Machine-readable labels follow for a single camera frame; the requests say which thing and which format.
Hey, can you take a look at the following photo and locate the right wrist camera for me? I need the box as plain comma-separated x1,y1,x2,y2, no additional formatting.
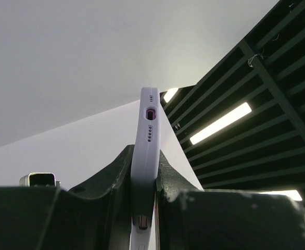
19,172,61,187

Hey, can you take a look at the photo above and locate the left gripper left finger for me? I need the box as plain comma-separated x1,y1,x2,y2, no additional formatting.
0,145,134,249

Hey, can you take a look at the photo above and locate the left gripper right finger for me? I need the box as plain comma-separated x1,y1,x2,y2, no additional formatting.
155,154,305,249

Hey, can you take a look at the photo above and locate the lavender phone case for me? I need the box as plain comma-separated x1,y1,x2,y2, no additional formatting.
130,87,160,249

